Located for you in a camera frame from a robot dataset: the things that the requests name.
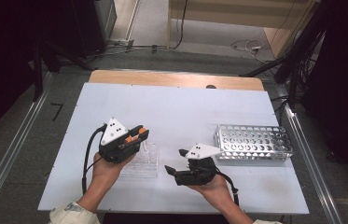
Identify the metal tube rack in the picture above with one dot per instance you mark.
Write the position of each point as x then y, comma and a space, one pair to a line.
255, 143

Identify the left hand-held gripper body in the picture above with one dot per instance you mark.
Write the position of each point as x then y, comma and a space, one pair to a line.
113, 132

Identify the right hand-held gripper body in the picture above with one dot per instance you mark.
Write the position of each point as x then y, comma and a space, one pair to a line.
201, 151

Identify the aluminium floor rail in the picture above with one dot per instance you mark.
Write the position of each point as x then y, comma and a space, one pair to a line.
299, 137
13, 140

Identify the person's right hand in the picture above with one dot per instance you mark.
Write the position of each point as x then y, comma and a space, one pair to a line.
213, 189

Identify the black metal stand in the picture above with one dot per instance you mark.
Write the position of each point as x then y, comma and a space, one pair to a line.
38, 77

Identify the black cabinet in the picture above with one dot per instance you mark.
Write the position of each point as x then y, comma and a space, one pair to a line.
84, 25

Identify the clear plastic tube rack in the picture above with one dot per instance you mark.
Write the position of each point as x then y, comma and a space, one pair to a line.
150, 165

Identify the light left sleeve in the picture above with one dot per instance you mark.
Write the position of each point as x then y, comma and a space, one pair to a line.
72, 214

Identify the light sleeve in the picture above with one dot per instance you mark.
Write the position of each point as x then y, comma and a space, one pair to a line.
72, 214
266, 222

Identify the person's left hand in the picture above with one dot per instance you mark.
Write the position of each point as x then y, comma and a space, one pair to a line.
109, 174

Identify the light right sleeve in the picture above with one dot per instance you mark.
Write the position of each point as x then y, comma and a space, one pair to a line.
266, 222

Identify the white board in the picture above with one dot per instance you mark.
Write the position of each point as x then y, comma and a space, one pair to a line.
178, 109

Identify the light wooden furniture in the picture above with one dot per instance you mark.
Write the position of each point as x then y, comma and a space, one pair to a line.
224, 18

